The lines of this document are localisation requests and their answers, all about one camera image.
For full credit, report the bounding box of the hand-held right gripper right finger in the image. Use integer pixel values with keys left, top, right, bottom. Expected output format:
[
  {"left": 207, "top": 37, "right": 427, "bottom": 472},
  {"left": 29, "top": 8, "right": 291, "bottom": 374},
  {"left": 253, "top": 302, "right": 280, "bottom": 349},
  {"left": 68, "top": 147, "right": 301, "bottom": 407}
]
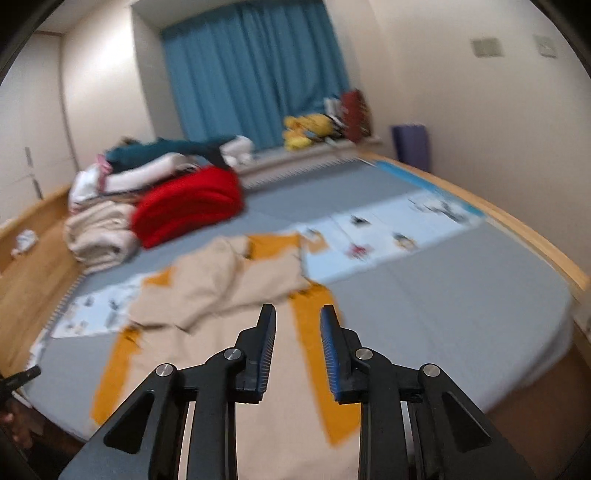
[{"left": 320, "top": 305, "right": 536, "bottom": 480}]

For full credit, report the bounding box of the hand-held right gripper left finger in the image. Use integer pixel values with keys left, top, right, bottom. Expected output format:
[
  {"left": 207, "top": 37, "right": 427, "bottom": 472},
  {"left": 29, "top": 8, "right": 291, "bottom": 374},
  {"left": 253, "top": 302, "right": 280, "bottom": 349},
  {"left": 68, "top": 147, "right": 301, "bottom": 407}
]
[{"left": 58, "top": 303, "right": 278, "bottom": 480}]

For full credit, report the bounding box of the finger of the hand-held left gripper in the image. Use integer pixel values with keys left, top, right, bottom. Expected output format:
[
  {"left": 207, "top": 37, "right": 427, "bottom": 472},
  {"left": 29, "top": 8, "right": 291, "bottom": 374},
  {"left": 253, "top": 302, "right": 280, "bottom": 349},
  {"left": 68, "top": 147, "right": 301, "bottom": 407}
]
[{"left": 0, "top": 366, "right": 42, "bottom": 394}]

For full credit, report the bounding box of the beige and orange jacket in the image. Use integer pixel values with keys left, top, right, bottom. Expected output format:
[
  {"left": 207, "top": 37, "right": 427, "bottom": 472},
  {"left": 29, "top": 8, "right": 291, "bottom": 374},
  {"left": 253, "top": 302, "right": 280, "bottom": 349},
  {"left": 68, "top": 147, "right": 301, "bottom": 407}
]
[{"left": 90, "top": 233, "right": 365, "bottom": 480}]

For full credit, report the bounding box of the grey bed mattress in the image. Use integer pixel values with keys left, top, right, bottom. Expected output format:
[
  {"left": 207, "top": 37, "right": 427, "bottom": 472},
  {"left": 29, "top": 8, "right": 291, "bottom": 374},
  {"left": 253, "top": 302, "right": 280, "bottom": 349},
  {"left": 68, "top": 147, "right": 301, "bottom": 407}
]
[{"left": 21, "top": 154, "right": 575, "bottom": 444}]

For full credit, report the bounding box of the tissue pack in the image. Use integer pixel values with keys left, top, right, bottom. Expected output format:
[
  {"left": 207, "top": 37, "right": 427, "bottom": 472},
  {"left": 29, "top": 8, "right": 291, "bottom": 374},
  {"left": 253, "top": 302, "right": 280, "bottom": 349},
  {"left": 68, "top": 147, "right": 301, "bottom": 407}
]
[{"left": 11, "top": 230, "right": 40, "bottom": 257}]

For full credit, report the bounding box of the light blue printed mat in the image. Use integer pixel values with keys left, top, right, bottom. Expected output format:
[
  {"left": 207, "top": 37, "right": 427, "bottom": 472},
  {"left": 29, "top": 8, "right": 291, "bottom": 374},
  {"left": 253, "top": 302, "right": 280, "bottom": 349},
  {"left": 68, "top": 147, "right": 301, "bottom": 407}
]
[{"left": 48, "top": 187, "right": 485, "bottom": 340}]

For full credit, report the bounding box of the pale pink folded quilt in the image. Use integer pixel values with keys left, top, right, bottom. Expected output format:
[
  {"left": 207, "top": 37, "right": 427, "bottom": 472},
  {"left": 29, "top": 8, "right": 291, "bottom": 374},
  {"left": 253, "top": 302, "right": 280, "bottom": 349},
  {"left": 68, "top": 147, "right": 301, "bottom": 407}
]
[{"left": 71, "top": 228, "right": 139, "bottom": 265}]

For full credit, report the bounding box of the red folded quilt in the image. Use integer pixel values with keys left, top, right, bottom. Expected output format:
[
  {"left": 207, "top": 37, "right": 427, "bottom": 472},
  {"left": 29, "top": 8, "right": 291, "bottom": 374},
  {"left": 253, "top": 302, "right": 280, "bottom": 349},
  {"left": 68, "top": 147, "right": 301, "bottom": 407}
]
[{"left": 131, "top": 167, "right": 245, "bottom": 250}]

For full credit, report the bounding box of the white folded blanket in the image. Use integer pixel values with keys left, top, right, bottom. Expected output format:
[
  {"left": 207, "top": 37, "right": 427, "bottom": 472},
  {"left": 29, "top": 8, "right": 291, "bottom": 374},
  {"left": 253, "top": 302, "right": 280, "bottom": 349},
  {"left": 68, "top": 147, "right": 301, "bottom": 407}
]
[{"left": 65, "top": 200, "right": 134, "bottom": 240}]

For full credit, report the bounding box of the window sill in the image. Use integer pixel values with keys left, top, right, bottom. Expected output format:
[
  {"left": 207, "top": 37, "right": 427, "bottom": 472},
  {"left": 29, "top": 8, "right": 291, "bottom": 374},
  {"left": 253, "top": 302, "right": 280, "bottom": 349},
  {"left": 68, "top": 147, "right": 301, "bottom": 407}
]
[{"left": 235, "top": 134, "right": 384, "bottom": 182}]

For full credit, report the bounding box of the white plush toy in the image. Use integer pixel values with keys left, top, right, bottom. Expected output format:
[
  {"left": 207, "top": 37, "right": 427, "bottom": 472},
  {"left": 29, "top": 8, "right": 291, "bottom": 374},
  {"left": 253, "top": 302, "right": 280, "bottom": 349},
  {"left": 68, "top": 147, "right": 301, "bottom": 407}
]
[{"left": 219, "top": 136, "right": 254, "bottom": 167}]

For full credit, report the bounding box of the white folded bedding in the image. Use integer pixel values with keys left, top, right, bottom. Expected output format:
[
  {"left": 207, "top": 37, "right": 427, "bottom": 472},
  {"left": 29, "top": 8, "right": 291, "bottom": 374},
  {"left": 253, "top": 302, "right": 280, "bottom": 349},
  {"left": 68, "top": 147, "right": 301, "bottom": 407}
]
[{"left": 104, "top": 152, "right": 190, "bottom": 192}]

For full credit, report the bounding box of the purple bag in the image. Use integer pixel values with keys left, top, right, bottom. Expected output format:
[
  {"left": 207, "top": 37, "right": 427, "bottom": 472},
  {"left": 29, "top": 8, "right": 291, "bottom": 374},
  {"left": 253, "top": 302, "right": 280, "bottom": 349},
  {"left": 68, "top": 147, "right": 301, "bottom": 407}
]
[{"left": 392, "top": 124, "right": 432, "bottom": 172}]

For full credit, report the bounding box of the yellow and blue plush toy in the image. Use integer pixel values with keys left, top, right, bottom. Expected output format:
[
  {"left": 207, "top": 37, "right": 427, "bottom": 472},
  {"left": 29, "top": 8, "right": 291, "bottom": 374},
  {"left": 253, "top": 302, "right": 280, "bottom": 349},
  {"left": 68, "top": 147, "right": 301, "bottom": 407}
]
[{"left": 305, "top": 113, "right": 335, "bottom": 139}]

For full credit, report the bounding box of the blue shark plush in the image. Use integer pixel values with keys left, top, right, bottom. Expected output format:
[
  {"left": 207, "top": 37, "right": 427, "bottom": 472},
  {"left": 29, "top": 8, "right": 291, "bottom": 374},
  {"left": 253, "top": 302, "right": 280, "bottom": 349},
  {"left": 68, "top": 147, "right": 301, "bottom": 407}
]
[{"left": 105, "top": 135, "right": 238, "bottom": 175}]

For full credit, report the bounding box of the red cushion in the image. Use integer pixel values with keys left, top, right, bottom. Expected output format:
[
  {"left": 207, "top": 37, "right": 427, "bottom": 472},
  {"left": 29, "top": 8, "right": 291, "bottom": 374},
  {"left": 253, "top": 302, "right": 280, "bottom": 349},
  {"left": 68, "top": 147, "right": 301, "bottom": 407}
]
[{"left": 341, "top": 89, "right": 372, "bottom": 141}]

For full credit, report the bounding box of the white wardrobe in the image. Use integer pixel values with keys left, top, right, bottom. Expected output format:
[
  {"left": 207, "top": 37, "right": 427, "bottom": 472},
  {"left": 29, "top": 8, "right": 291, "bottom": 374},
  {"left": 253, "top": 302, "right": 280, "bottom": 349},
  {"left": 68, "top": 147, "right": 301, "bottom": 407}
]
[{"left": 0, "top": 32, "right": 77, "bottom": 222}]

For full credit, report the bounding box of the blue curtain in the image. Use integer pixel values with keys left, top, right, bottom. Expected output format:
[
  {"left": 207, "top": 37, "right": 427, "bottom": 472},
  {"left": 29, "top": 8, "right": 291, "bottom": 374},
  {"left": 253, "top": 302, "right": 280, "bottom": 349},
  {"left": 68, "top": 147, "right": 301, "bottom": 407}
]
[{"left": 159, "top": 0, "right": 352, "bottom": 153}]

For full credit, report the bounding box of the wooden bed frame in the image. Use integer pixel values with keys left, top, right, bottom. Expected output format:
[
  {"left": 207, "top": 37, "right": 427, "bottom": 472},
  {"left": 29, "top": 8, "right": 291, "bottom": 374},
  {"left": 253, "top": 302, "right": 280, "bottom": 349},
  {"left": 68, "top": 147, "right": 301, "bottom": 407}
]
[{"left": 0, "top": 154, "right": 591, "bottom": 384}]

